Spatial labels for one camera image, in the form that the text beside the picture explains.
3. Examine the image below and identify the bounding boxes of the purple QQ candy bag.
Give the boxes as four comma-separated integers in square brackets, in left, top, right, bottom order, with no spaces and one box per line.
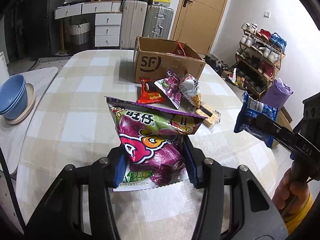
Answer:
[106,96,204,192]

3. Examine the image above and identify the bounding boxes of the blue snack packet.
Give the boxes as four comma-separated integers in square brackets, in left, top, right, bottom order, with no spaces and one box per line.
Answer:
[233,92,279,148]

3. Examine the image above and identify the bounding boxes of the yellow left sleeve forearm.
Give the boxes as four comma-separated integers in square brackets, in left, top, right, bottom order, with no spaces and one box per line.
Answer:
[283,192,313,235]

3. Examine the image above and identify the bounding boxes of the right hand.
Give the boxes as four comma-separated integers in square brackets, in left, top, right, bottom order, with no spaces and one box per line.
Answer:
[272,168,310,215]

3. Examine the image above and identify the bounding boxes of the clear cracker packet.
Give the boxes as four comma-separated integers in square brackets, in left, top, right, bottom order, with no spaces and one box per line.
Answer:
[195,103,221,129]

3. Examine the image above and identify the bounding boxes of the white peanut snack bag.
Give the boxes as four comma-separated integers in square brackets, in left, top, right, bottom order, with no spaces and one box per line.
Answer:
[178,73,202,109]

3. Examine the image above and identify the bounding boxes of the red snack packet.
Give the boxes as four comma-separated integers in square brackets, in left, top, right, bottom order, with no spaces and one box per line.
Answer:
[137,79,165,104]

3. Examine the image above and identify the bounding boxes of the wooden shoe rack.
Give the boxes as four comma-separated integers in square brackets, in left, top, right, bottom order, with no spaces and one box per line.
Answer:
[235,23,287,100]

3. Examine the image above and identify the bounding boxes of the small purple candy bag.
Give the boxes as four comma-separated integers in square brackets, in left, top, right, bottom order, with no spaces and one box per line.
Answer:
[154,69,182,109]

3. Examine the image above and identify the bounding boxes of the blue stacked bowls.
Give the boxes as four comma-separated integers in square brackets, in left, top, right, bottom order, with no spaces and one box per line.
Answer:
[1,74,28,120]

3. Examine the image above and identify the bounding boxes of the black white patterned rug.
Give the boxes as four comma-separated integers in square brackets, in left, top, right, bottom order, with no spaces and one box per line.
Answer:
[28,56,71,72]

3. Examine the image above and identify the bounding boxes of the brown cardboard SF box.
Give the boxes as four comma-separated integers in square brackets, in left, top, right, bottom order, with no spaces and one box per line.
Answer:
[133,37,206,83]

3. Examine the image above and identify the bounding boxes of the woven laundry basket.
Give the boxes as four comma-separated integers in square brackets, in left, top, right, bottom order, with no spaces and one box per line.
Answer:
[68,19,91,49]

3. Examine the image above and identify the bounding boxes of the white drawer desk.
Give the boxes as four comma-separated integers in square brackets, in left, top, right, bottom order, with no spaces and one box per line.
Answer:
[54,1,122,48]

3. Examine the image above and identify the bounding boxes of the silver hard suitcase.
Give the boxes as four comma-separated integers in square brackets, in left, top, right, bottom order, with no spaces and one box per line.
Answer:
[142,5,174,40]

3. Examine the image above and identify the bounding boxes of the beige hard suitcase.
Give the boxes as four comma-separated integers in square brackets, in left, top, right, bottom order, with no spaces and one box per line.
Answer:
[119,0,148,49]

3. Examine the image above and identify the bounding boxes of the wooden door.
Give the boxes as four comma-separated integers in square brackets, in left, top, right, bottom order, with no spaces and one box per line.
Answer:
[170,0,227,55]

